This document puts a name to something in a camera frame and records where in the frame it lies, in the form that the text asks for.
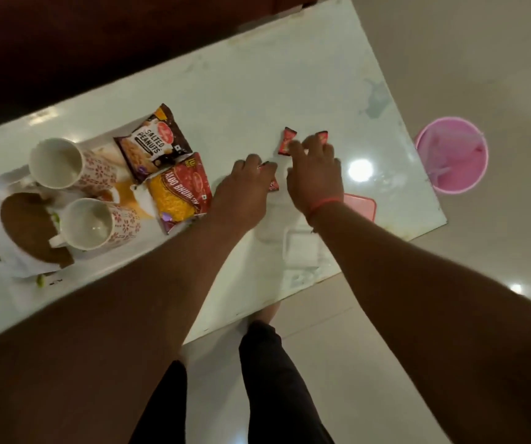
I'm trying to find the brown peanut snack packet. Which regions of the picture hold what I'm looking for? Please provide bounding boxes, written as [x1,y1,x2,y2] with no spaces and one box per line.
[114,103,193,183]

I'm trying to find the pink plastic lid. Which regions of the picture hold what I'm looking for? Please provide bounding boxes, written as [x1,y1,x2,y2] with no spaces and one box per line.
[342,193,377,223]

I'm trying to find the red yellow snack packet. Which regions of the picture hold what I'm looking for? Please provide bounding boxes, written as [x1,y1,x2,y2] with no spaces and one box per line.
[147,152,214,234]

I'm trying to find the person's left forearm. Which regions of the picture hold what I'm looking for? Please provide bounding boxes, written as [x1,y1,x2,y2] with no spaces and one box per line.
[0,210,248,444]

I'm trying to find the dark brown furniture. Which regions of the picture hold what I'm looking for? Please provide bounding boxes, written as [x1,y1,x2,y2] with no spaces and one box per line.
[0,0,328,137]

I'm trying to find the person's right forearm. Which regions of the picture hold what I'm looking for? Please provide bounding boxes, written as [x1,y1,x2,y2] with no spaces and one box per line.
[311,202,531,444]

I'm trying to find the person's left leg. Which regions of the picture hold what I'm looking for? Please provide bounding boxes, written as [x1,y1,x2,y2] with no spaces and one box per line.
[129,360,188,444]

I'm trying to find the clear plastic container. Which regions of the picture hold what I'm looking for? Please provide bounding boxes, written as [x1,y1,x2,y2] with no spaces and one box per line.
[282,225,324,269]

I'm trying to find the red wrist thread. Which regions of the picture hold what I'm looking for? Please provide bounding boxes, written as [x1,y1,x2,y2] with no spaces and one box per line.
[305,197,345,227]

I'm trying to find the white printed serving tray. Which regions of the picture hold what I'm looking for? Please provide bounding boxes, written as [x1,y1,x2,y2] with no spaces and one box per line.
[0,130,201,292]

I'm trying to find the person's leg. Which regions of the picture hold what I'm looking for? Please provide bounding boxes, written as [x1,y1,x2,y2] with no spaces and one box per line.
[239,321,335,444]
[129,360,188,444]

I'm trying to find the person's right foot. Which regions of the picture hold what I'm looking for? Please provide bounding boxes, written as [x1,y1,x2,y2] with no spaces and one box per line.
[246,301,281,327]

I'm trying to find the white cup red pattern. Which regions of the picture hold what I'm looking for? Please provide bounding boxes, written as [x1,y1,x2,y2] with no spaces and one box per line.
[29,138,117,191]
[48,198,141,251]

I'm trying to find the person's right hand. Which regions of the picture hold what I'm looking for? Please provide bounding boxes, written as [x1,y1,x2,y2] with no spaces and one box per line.
[286,133,345,216]

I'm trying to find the pink plastic bucket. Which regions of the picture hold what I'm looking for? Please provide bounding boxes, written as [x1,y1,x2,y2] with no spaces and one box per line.
[414,116,489,195]

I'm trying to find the person's left hand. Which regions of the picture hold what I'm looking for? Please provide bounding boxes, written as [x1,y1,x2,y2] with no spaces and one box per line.
[210,154,278,235]

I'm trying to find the person's right leg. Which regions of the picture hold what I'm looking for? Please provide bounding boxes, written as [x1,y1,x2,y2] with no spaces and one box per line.
[239,321,335,444]

